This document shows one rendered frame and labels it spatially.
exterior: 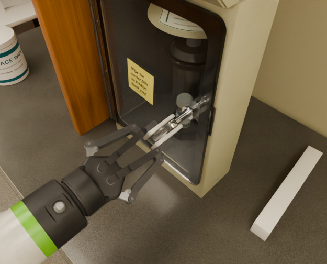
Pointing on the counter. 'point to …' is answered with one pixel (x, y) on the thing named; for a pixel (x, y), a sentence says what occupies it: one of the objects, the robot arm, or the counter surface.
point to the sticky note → (141, 81)
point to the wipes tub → (4, 56)
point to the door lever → (173, 123)
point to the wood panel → (75, 59)
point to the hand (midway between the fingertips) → (163, 132)
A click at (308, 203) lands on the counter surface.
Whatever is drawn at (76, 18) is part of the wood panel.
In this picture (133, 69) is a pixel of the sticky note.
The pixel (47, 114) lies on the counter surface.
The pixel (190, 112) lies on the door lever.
